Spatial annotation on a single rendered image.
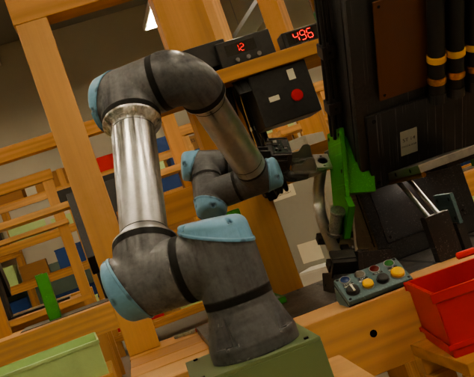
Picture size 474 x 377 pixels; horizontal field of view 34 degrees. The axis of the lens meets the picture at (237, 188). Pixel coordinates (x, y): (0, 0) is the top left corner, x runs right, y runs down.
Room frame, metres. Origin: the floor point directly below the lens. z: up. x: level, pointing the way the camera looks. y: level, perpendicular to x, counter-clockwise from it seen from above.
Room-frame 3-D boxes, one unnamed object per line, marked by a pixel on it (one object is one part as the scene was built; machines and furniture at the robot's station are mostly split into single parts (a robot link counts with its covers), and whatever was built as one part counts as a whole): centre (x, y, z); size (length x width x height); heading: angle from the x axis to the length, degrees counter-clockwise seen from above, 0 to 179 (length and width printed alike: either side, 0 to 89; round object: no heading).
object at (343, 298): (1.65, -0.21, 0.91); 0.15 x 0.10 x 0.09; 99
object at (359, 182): (1.91, -0.28, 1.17); 0.13 x 0.12 x 0.20; 99
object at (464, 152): (1.89, -0.44, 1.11); 0.39 x 0.16 x 0.03; 9
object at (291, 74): (2.17, -0.20, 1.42); 0.17 x 0.12 x 0.15; 99
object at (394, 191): (2.13, -0.43, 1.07); 0.30 x 0.18 x 0.34; 99
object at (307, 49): (2.24, -0.30, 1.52); 0.90 x 0.25 x 0.04; 99
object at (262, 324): (1.27, 0.06, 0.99); 0.15 x 0.15 x 0.10
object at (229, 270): (1.27, 0.07, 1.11); 0.13 x 0.12 x 0.14; 77
